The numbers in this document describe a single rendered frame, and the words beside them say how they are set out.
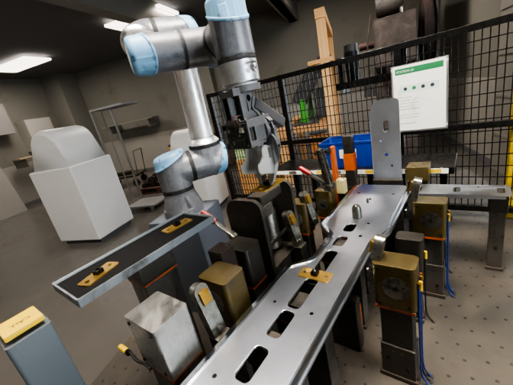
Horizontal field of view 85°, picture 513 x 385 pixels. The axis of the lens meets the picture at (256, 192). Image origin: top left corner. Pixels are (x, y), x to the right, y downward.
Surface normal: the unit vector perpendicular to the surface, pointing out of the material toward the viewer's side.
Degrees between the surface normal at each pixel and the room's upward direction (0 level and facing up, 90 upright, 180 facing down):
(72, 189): 90
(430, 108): 90
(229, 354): 0
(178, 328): 90
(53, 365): 90
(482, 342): 0
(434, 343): 0
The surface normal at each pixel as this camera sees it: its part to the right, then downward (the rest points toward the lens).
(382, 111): -0.58, 0.37
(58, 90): -0.28, 0.36
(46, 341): 0.79, 0.04
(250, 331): -0.20, -0.93
